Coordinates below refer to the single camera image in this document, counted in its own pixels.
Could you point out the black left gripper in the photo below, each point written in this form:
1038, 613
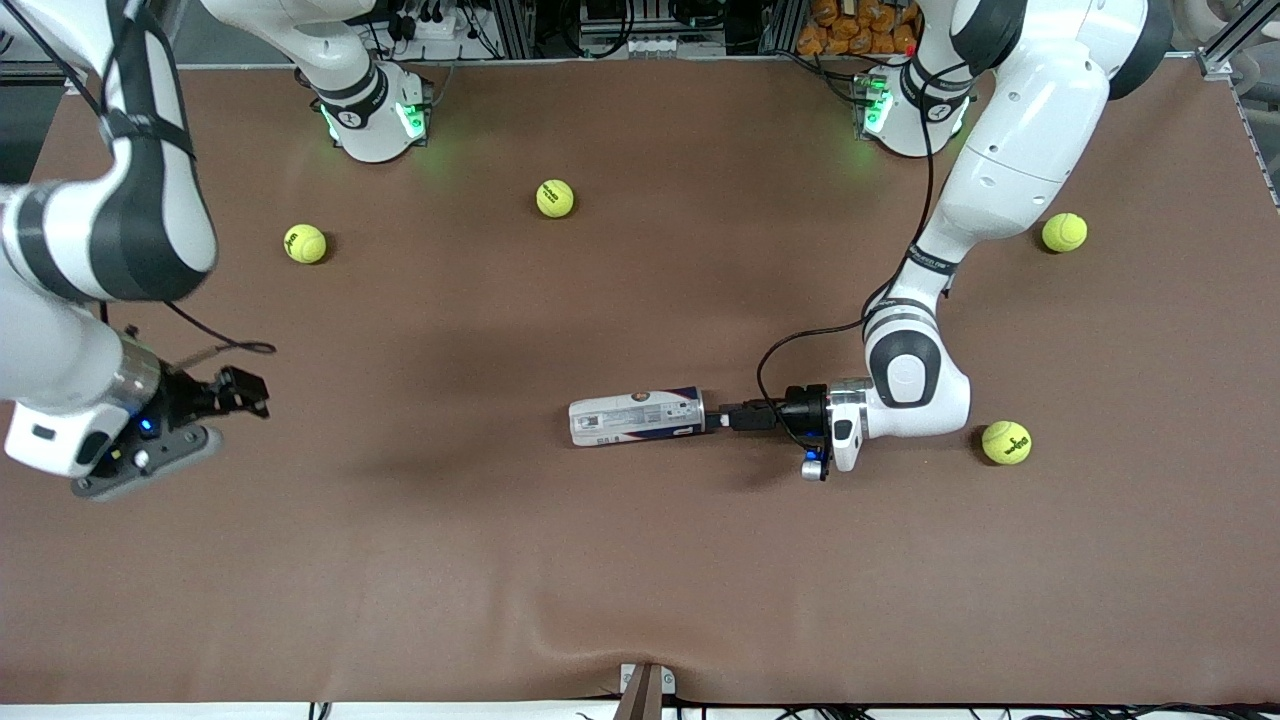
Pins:
802, 410

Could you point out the yellow Head tennis ball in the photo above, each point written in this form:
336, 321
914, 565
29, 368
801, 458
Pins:
555, 198

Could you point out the orange packaged goods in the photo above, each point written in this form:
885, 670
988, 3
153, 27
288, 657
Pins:
850, 35

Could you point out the white tennis ball can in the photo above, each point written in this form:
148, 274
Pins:
630, 418

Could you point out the metal table edge bracket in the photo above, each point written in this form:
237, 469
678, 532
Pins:
645, 695

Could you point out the brown table mat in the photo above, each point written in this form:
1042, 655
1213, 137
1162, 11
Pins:
640, 560

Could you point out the grey electronics box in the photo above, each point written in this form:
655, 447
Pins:
650, 45

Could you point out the white power strip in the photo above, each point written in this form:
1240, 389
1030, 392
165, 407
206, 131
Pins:
440, 28

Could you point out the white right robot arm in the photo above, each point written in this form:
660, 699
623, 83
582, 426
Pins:
60, 350

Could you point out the yellow Wilson tennis ball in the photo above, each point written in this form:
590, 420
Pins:
305, 243
1006, 442

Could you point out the aluminium frame profile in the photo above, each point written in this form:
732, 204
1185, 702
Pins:
1215, 62

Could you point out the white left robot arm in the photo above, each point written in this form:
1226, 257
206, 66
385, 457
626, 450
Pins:
1030, 120

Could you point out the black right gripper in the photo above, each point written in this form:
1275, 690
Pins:
186, 397

